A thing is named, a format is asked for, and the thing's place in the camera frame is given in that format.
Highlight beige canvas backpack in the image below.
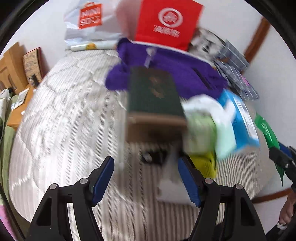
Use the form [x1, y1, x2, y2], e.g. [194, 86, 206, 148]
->
[188, 28, 225, 60]

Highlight yellow black pouch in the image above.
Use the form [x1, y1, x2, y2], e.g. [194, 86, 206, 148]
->
[189, 152, 217, 179]

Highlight white and mint socks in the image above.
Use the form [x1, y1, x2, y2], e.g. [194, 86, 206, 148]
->
[182, 94, 236, 161]

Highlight dark green hardcover book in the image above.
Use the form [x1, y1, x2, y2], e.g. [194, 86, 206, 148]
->
[125, 66, 187, 143]

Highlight green tissue pack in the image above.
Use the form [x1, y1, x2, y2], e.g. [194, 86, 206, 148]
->
[183, 113, 217, 155]

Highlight wooden headboard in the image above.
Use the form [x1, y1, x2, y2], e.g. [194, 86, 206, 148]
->
[0, 42, 29, 94]

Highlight purple knitted sweater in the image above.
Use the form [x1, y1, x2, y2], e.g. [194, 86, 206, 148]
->
[105, 38, 228, 99]

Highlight red paper shopping bag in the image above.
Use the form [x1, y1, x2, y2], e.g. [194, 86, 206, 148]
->
[135, 0, 204, 51]

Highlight white Miniso plastic bag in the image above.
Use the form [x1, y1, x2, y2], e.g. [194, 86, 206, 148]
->
[64, 1, 123, 47]

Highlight grey checkered cloth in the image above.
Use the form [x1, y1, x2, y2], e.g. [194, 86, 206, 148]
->
[212, 41, 259, 100]

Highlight white leaflet on table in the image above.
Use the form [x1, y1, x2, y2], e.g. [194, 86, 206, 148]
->
[11, 88, 30, 110]

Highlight wooden bedside table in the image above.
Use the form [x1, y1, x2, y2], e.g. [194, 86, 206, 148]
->
[6, 84, 34, 131]

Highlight blue cardboard box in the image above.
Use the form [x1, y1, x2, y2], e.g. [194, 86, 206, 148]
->
[218, 89, 260, 152]

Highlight person right hand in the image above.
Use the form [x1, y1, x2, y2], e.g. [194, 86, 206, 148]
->
[279, 192, 296, 225]

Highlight brown patterned notebook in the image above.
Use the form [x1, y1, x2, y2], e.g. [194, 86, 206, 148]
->
[22, 47, 44, 82]

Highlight brown wooden door frame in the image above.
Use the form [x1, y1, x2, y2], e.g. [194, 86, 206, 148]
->
[244, 17, 271, 64]

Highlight green snack wrapper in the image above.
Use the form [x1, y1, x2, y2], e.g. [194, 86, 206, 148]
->
[253, 113, 286, 186]

